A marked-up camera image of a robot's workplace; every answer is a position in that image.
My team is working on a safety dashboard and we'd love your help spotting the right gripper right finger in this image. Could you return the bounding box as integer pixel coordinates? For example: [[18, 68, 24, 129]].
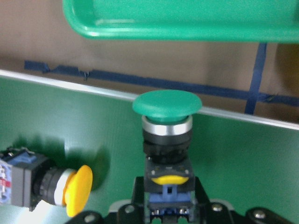
[[190, 176, 235, 224]]

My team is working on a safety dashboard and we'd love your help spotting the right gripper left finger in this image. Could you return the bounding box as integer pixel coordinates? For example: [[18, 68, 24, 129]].
[[116, 176, 147, 224]]

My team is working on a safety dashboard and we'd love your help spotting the green push button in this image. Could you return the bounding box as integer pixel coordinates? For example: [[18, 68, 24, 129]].
[[132, 90, 202, 224]]

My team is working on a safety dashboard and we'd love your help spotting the yellow push button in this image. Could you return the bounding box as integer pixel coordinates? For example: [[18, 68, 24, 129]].
[[0, 147, 93, 217]]

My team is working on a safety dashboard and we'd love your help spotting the green conveyor belt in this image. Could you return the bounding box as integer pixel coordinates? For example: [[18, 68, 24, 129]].
[[0, 70, 299, 223]]

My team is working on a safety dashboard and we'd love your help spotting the green plastic tray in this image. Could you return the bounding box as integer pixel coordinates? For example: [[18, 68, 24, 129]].
[[62, 0, 299, 43]]

